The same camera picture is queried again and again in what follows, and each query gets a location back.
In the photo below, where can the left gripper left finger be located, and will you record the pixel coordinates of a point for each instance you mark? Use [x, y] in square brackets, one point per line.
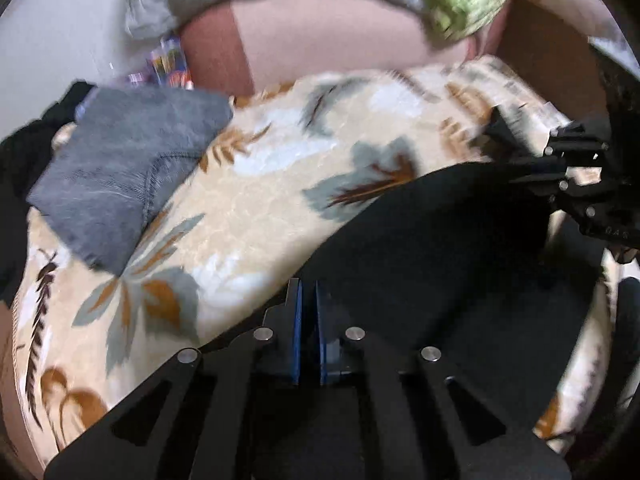
[185, 420]

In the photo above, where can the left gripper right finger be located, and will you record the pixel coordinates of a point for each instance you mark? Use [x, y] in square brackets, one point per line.
[421, 417]

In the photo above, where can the black pants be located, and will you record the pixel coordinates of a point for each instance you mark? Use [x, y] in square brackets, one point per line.
[464, 260]

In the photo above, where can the pink bed headboard cushion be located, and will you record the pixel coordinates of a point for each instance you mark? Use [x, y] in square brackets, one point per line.
[244, 46]

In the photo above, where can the leaf pattern fleece blanket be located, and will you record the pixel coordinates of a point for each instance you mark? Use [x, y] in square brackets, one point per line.
[293, 166]

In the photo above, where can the folded grey jeans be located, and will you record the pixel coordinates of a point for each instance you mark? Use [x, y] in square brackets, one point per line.
[129, 152]

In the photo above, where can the black clothes pile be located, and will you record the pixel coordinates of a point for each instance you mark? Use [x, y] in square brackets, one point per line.
[25, 154]

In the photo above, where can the colourful small package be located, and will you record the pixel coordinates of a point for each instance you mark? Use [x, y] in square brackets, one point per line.
[165, 66]

